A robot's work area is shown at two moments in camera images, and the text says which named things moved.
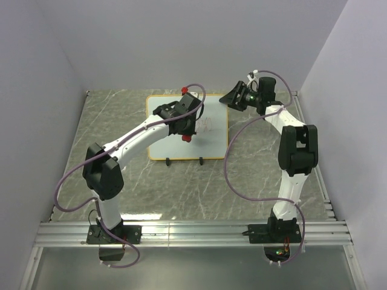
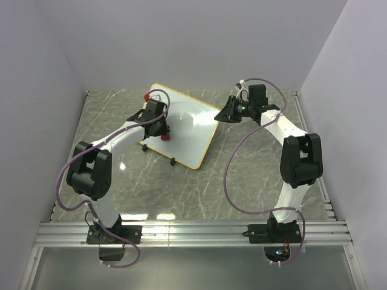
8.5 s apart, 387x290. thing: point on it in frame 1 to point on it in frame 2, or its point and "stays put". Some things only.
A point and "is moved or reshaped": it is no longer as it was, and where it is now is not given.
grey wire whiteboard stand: x=167 y=160 to x=173 y=161
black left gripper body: x=190 y=128 to x=162 y=128
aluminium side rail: x=318 y=174 stays put
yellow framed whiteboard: x=211 y=141 is moved or reshaped
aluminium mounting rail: x=188 y=234 stays put
